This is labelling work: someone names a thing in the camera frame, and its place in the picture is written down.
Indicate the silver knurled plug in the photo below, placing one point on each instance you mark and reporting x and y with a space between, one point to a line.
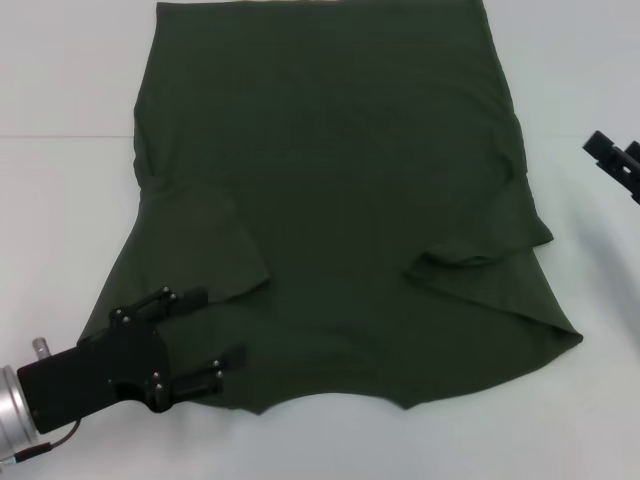
41 349

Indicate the dark green t-shirt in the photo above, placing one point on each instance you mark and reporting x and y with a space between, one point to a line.
340 200

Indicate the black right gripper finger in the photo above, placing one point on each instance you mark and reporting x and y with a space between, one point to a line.
634 154
612 160

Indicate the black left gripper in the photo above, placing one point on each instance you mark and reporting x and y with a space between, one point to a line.
95 370

